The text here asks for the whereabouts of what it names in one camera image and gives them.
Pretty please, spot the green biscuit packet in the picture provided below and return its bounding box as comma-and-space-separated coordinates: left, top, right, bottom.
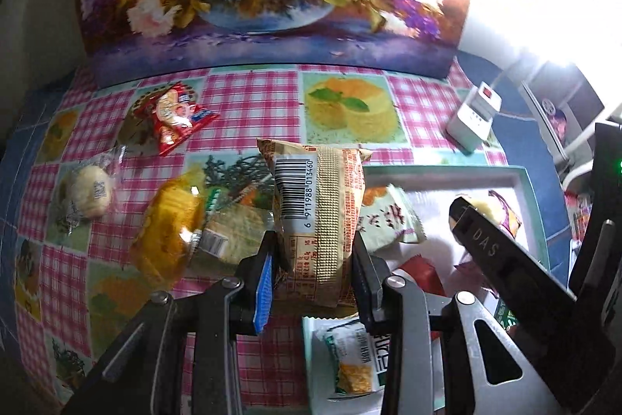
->
302, 315, 390, 415

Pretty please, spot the white box with teal rim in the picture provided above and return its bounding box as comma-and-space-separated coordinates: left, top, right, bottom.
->
304, 165, 552, 415

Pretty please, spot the small dark red packet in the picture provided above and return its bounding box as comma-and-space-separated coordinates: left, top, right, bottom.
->
398, 254, 448, 299

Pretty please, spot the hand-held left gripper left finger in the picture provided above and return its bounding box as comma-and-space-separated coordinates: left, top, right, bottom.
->
61, 230, 278, 415

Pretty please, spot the white switch adapter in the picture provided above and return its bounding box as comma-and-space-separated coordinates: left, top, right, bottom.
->
469, 81, 502, 117

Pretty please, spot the small green packet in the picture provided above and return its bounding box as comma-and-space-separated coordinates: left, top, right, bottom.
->
493, 301, 520, 332

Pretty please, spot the pale green white snack packet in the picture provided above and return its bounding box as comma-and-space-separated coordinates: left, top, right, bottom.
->
357, 184, 427, 250

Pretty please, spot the beige orange snack packet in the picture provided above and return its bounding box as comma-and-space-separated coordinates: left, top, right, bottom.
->
256, 137, 374, 309

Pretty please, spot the clear pastry packet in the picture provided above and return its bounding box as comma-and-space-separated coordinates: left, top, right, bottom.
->
187, 186, 275, 272

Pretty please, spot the purple pink snack packet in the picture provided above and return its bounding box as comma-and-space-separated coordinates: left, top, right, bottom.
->
488, 190, 523, 241

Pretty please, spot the white cabinet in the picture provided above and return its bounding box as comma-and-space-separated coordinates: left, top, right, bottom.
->
522, 60, 622, 182

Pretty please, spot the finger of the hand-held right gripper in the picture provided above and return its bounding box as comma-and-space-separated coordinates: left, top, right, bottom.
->
448, 195, 577, 334

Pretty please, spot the white socket cube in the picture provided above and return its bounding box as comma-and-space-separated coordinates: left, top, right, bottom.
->
446, 101, 496, 154

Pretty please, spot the round bun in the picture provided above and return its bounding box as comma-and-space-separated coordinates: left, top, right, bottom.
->
53, 145, 127, 236

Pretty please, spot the red snack packet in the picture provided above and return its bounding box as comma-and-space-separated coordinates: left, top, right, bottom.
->
132, 82, 219, 158

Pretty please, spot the pink checkered dessert tablecloth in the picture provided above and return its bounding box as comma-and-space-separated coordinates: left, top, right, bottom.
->
12, 62, 511, 415

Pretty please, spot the yellow bread packet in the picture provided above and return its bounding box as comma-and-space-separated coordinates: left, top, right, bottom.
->
129, 167, 207, 289

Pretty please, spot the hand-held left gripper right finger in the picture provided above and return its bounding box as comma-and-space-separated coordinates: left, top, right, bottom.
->
350, 233, 540, 415

